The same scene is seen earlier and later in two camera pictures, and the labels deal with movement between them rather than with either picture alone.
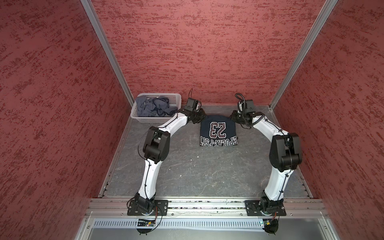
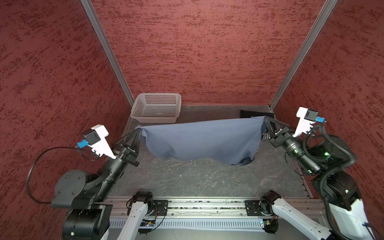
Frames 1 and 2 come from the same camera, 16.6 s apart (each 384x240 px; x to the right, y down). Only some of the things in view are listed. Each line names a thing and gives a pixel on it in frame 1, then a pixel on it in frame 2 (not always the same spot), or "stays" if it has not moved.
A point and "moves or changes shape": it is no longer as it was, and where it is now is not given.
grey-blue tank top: (154, 106) to (226, 141)
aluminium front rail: (294, 207) stays
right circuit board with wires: (270, 225) stays
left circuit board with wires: (144, 222) stays
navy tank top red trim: (218, 130) moves or changes shape
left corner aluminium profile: (108, 47) stays
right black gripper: (234, 117) to (277, 137)
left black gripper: (203, 116) to (120, 147)
